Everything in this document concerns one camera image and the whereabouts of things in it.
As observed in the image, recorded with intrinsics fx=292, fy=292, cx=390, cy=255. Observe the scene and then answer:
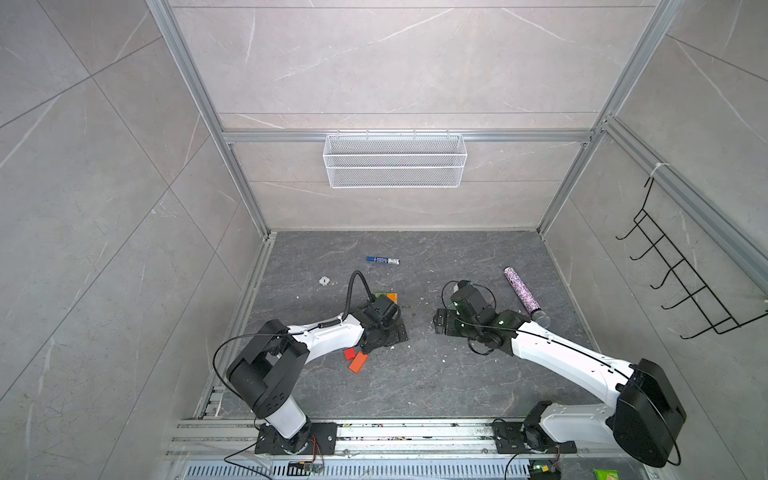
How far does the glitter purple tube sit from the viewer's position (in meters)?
0.96

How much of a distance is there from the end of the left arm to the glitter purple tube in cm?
45

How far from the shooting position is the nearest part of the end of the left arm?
Result: 66cm
